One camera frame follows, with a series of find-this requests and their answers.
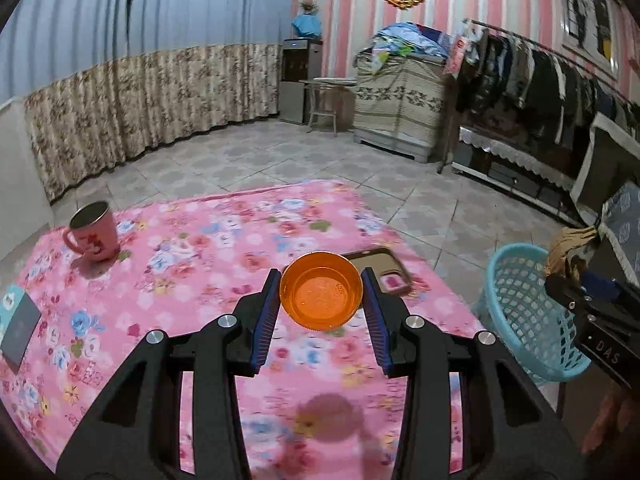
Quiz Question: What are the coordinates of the brown paper bag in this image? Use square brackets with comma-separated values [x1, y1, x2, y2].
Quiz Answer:
[544, 226, 598, 286]

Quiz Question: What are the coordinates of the person's right hand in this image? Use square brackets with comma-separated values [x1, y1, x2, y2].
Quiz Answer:
[582, 386, 639, 455]

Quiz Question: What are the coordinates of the teal plastic basket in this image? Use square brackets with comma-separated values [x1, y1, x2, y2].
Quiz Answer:
[472, 243, 590, 385]

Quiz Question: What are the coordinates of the blue patterned sofa cover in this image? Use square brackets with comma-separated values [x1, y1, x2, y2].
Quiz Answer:
[598, 181, 640, 286]

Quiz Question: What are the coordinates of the light blue tissue box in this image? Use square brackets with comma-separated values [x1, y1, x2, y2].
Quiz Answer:
[0, 285, 41, 373]

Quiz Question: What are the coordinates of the brown phone case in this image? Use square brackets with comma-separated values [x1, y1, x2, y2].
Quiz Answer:
[344, 247, 412, 296]

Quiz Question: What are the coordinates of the pink metal mug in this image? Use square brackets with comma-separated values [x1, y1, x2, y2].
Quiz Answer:
[62, 200, 120, 262]

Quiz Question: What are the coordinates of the clothes rack with garments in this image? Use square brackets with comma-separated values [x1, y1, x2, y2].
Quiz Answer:
[446, 20, 639, 223]

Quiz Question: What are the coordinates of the white cabinet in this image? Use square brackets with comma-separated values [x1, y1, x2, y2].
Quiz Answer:
[0, 98, 54, 258]

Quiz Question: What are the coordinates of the covered storage chest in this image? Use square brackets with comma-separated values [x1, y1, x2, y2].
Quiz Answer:
[354, 53, 448, 162]

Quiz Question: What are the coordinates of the pile of clothes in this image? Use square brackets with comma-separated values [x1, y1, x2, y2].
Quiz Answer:
[371, 22, 451, 58]

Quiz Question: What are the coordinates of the small metal stool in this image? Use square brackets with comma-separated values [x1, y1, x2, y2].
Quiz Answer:
[300, 77, 357, 136]

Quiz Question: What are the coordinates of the blue floral curtain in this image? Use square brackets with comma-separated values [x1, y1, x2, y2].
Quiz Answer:
[1, 0, 291, 200]

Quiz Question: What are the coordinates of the water dispenser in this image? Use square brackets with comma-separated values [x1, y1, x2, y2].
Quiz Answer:
[278, 38, 323, 124]

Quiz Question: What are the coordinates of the blue potted plant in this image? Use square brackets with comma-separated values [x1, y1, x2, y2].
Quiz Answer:
[292, 1, 322, 39]

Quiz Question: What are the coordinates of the window picture on wall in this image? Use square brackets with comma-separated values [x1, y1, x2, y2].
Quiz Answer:
[561, 0, 620, 80]

